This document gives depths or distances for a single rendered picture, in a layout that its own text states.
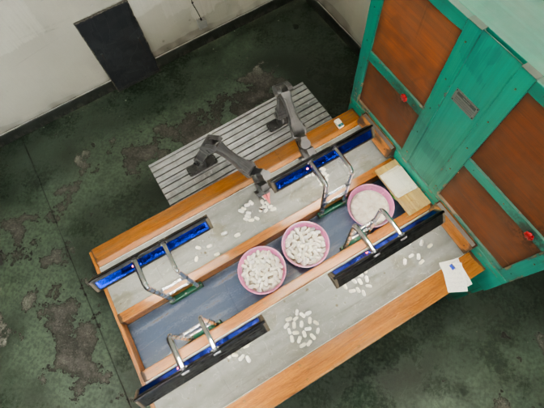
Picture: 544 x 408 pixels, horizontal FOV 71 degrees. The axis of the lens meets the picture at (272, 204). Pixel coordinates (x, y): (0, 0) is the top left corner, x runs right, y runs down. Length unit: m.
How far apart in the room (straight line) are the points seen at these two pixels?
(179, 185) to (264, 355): 1.14
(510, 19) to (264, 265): 1.53
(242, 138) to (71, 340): 1.90
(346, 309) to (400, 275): 0.35
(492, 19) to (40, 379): 3.30
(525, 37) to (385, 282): 1.26
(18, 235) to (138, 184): 1.03
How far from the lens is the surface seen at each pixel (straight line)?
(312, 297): 2.09
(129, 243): 2.33
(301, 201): 2.24
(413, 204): 2.29
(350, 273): 1.77
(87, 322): 3.20
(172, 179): 2.50
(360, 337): 2.07
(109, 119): 3.82
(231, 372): 2.10
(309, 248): 2.14
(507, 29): 1.63
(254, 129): 2.57
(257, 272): 2.12
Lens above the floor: 2.81
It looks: 68 degrees down
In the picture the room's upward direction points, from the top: 9 degrees counter-clockwise
